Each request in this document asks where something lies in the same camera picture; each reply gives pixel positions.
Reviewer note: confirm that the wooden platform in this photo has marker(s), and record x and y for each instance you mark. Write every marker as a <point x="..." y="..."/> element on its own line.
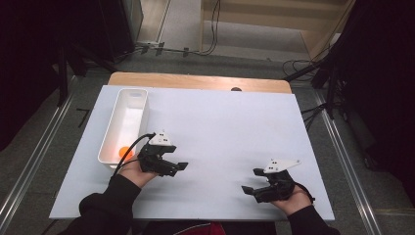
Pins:
<point x="261" y="19"/>

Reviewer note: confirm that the person's red garment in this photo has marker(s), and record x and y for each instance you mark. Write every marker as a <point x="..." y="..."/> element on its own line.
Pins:
<point x="205" y="229"/>

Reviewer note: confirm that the black metal stand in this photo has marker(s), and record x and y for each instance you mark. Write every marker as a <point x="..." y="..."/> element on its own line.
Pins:
<point x="331" y="88"/>
<point x="62" y="75"/>

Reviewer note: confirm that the person's right hand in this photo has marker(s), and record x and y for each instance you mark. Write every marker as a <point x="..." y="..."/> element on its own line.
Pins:
<point x="293" y="202"/>

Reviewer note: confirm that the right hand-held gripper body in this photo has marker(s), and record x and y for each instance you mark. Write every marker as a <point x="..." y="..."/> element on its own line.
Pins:
<point x="277" y="186"/>

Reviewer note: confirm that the metal floor rail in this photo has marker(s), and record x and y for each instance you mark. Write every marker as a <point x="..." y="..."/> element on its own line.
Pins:
<point x="349" y="163"/>
<point x="32" y="156"/>

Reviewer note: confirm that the black cabinet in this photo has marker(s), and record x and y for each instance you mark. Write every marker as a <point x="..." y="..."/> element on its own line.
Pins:
<point x="119" y="26"/>

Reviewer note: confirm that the orange ball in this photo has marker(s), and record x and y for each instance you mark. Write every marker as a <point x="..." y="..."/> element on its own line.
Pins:
<point x="125" y="152"/>

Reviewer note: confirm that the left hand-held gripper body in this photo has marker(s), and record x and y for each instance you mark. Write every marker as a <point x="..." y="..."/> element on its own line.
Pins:
<point x="155" y="156"/>

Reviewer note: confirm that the white plastic bin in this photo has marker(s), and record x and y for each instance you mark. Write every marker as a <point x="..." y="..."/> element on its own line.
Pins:
<point x="125" y="127"/>

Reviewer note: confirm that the red and black object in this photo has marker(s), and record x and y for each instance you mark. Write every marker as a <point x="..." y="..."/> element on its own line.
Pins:
<point x="248" y="228"/>

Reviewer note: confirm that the person's left hand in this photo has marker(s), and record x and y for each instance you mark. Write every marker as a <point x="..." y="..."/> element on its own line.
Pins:
<point x="135" y="173"/>

